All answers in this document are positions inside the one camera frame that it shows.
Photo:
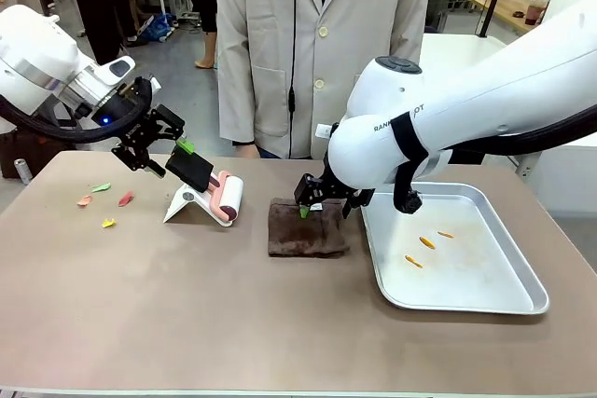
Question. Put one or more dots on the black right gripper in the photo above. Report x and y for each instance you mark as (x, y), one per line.
(319, 189)

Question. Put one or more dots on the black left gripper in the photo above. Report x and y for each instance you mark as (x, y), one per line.
(137, 133)

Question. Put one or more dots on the brown towel with white label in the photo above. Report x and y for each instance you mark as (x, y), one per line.
(298, 239)

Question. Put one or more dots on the black rectangular block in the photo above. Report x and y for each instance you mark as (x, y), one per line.
(189, 169)

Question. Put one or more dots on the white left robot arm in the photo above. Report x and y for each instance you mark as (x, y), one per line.
(37, 53)

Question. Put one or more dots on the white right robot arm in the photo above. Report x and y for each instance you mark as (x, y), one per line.
(490, 90)

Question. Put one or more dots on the person's right hand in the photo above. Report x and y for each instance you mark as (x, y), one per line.
(247, 151)

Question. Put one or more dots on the red paper scrap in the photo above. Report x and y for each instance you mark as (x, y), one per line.
(126, 198)

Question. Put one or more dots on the white lint roller stand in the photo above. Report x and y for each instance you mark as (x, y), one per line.
(179, 207)

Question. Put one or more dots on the green paper scrap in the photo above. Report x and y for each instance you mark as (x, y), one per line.
(101, 187)

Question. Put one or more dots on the small white tag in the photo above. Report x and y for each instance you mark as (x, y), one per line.
(323, 131)

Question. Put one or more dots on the salmon paper scrap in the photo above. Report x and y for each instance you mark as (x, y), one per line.
(85, 201)

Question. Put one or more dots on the yellow paper scrap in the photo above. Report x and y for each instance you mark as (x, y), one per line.
(108, 223)

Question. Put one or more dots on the blue bag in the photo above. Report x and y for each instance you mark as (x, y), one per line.
(156, 27)

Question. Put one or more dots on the person in beige coat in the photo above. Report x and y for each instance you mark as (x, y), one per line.
(261, 67)

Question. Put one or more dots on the dark brown box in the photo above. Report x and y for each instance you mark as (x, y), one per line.
(23, 148)

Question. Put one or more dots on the silver metal can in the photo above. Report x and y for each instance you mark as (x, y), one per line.
(22, 169)

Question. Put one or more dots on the bystander with bare legs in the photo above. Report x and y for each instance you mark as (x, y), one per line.
(207, 11)

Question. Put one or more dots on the bystander in black trousers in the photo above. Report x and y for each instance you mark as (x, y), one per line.
(105, 2)

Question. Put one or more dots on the silver metal tray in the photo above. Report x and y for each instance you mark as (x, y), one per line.
(490, 286)

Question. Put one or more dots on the white side table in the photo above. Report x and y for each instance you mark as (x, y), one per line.
(457, 50)

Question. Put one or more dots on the light wooden workbench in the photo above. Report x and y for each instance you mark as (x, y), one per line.
(506, 9)

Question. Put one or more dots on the bottle with dark liquid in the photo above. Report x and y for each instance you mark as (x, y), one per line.
(535, 11)

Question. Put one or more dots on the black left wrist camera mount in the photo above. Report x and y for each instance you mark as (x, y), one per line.
(140, 90)

